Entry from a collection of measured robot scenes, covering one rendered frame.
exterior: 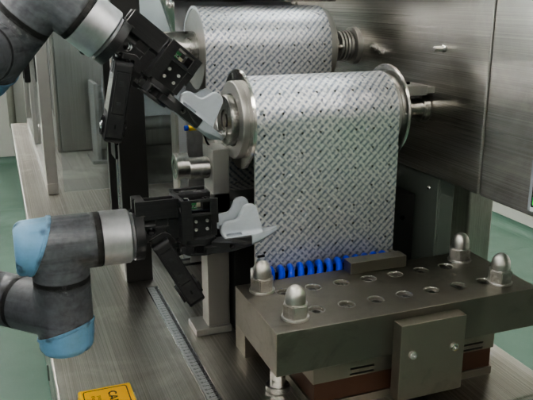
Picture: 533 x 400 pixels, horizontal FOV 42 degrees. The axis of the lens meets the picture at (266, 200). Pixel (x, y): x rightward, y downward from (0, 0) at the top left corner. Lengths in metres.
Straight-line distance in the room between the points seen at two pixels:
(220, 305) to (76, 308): 0.27
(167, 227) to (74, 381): 0.26
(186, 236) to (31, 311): 0.23
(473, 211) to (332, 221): 0.40
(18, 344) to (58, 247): 2.30
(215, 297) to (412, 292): 0.32
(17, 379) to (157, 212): 2.05
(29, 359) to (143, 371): 2.03
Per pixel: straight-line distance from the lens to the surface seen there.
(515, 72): 1.01
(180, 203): 0.94
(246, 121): 0.98
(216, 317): 1.15
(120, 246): 0.94
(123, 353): 1.11
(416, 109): 1.16
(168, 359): 1.08
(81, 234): 0.93
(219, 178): 1.06
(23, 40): 0.95
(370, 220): 1.10
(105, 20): 0.94
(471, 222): 1.39
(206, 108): 0.99
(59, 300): 0.96
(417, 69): 1.20
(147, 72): 0.96
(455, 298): 0.99
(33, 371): 2.98
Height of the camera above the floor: 1.43
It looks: 16 degrees down
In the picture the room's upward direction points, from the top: straight up
